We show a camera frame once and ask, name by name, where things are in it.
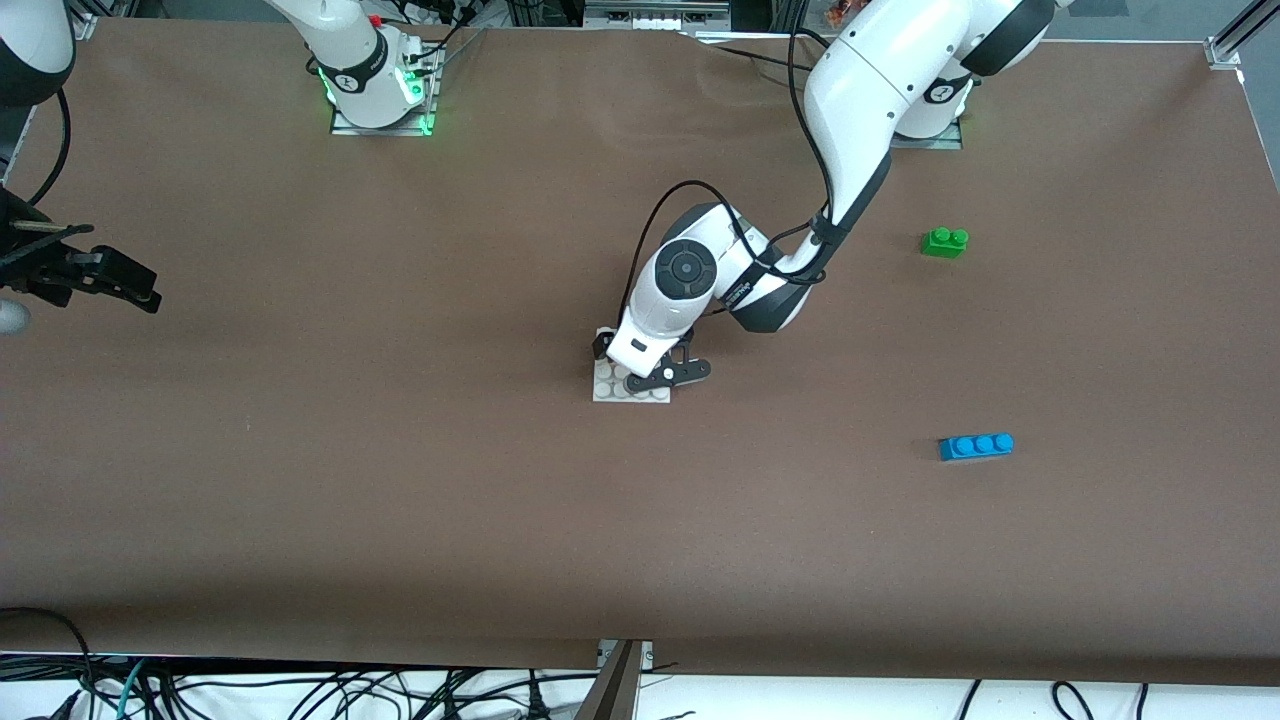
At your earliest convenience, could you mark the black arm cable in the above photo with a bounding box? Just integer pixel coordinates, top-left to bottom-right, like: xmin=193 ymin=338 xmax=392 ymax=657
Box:
xmin=20 ymin=88 xmax=71 ymax=211
xmin=620 ymin=25 xmax=836 ymax=311

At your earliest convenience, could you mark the white box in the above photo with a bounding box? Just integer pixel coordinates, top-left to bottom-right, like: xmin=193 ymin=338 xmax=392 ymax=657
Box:
xmin=583 ymin=0 xmax=733 ymax=31

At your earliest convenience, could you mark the blue three-stud block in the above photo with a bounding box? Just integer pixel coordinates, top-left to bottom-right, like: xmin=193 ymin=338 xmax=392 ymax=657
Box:
xmin=939 ymin=433 xmax=1014 ymax=462

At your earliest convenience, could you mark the dark metal post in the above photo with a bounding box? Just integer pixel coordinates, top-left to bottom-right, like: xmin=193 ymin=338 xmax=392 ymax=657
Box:
xmin=572 ymin=640 xmax=643 ymax=720

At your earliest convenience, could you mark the white studded base plate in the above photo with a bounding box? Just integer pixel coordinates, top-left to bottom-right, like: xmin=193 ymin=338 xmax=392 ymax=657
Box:
xmin=592 ymin=328 xmax=673 ymax=404

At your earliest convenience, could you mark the table cover sheet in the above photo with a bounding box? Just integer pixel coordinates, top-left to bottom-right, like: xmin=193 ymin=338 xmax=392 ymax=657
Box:
xmin=0 ymin=15 xmax=1280 ymax=691

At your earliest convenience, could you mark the teal cable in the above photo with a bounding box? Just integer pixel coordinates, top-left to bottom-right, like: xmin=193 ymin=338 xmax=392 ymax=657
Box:
xmin=113 ymin=658 xmax=149 ymax=720

